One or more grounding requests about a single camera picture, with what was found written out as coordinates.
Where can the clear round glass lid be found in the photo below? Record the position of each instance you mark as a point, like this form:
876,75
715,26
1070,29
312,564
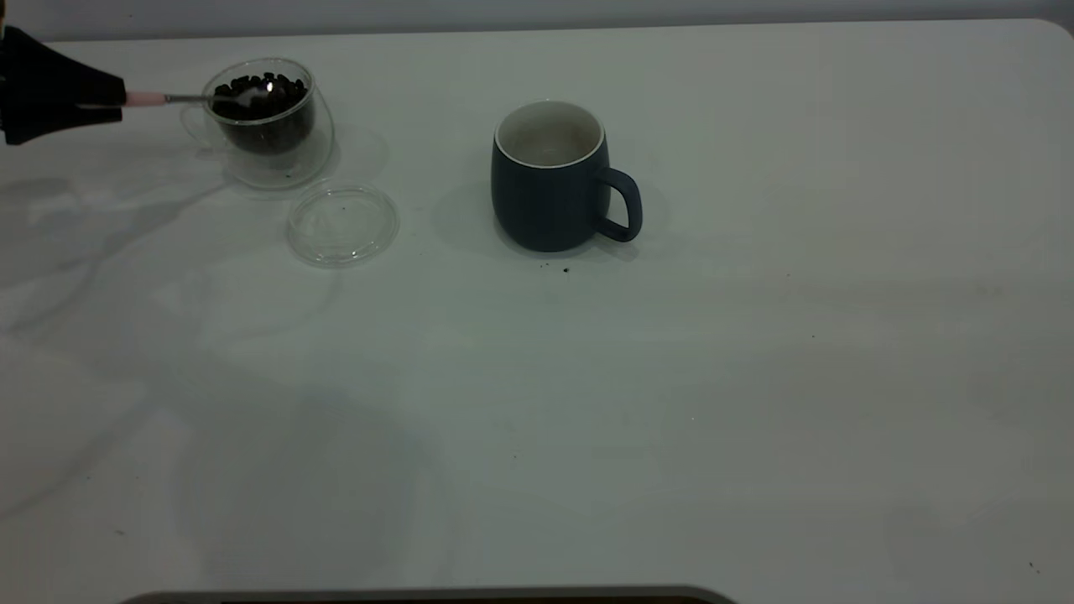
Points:
344,226

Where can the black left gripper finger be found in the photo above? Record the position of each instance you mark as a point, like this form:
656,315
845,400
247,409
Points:
42,122
50,75

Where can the dark grey ceramic mug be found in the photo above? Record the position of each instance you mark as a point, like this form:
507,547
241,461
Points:
545,205

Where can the clear double-wall glass cup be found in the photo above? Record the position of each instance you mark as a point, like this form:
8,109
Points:
281,164

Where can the pile of dark coffee beans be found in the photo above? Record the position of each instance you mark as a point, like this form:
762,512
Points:
268,126

